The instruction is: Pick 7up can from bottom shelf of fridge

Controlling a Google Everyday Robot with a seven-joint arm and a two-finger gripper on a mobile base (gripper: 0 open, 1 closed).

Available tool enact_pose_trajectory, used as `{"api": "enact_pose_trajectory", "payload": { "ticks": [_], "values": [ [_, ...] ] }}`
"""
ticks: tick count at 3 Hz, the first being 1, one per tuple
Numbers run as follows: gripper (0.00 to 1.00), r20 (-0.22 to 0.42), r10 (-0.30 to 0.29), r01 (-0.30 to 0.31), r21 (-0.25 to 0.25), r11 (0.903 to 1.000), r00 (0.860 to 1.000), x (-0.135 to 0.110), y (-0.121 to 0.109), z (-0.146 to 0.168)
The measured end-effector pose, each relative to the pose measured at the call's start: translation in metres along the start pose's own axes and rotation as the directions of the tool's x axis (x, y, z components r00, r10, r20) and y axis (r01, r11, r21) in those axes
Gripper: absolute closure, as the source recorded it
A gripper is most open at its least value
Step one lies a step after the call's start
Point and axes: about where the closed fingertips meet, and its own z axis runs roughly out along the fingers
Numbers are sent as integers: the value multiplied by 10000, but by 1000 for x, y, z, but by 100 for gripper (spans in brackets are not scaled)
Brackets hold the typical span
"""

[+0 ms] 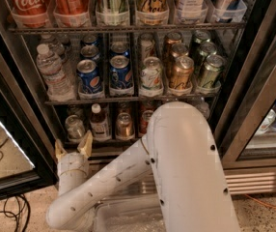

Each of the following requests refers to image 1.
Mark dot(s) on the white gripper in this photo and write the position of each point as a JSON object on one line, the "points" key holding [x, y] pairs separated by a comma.
{"points": [[72, 162]]}

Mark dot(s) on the middle green can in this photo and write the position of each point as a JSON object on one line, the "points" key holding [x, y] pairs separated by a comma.
{"points": [[203, 51]]}

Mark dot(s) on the clear plastic bin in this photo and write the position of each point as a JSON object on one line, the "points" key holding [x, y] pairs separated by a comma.
{"points": [[138, 214]]}

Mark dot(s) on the bottom red can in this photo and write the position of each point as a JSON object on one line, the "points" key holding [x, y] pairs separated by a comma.
{"points": [[144, 121]]}

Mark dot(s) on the middle left Pepsi can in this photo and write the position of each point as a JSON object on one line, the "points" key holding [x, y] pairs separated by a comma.
{"points": [[90, 52]]}

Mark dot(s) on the white labelled bottle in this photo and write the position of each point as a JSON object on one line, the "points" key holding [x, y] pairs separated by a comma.
{"points": [[190, 11]]}

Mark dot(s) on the front clear water bottle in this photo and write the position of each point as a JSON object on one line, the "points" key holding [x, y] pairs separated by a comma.
{"points": [[59, 86]]}

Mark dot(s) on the front green can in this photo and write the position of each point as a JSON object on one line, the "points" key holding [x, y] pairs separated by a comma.
{"points": [[207, 80]]}

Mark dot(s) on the black fridge door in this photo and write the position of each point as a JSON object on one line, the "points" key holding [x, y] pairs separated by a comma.
{"points": [[26, 161]]}

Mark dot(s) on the pepsi can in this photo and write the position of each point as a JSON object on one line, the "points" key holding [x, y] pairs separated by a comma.
{"points": [[89, 81], [120, 76], [90, 52], [119, 48]]}

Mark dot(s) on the bottom gold can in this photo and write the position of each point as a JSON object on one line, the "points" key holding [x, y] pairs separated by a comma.
{"points": [[124, 127]]}

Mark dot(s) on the bottom right water bottle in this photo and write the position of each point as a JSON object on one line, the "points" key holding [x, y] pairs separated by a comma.
{"points": [[203, 108]]}

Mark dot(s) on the front gold can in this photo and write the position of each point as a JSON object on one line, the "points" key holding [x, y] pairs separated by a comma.
{"points": [[180, 77]]}

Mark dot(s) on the red Coca-Cola can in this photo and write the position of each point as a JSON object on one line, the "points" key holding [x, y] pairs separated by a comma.
{"points": [[30, 13]]}

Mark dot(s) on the white green soda can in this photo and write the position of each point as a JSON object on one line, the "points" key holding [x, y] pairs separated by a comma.
{"points": [[151, 82]]}

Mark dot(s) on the front left Pepsi can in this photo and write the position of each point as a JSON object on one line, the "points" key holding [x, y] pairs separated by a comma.
{"points": [[89, 81]]}

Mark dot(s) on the middle gold can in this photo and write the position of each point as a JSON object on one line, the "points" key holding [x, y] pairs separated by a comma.
{"points": [[177, 50]]}

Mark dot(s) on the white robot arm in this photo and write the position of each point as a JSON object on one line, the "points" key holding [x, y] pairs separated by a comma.
{"points": [[180, 152]]}

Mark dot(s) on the middle right Pepsi can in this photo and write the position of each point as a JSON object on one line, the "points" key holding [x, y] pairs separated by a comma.
{"points": [[119, 48]]}

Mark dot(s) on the silver green 7up can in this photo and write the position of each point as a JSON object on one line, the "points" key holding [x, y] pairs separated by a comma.
{"points": [[75, 128]]}

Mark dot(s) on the green striped tall can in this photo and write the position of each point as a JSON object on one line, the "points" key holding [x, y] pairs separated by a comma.
{"points": [[112, 12]]}

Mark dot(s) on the front right Pepsi can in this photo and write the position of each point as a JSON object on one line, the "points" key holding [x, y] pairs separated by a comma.
{"points": [[120, 76]]}

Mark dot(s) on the brown juice bottle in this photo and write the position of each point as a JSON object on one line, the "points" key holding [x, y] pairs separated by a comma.
{"points": [[99, 123]]}

